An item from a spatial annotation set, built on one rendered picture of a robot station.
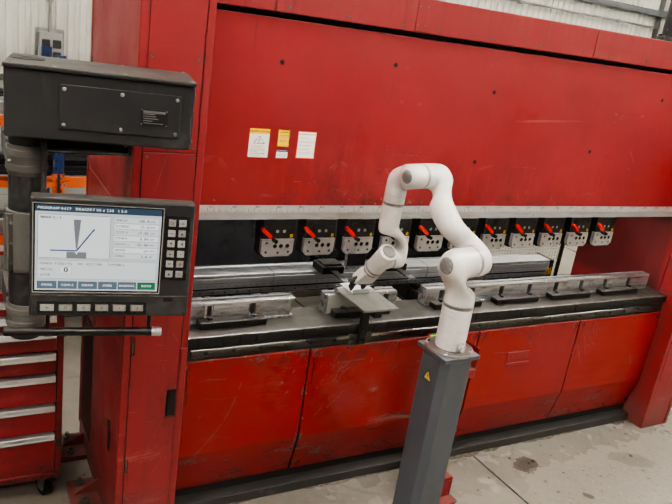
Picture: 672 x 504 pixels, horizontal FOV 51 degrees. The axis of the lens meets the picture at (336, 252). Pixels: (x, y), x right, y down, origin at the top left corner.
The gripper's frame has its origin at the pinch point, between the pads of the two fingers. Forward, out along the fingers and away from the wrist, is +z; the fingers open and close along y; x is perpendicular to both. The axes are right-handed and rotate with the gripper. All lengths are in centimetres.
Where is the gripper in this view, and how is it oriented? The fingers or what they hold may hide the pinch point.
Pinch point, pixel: (357, 285)
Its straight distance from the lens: 327.0
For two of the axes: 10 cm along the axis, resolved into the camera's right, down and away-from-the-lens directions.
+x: 2.6, 8.7, -4.2
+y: -8.7, 0.3, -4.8
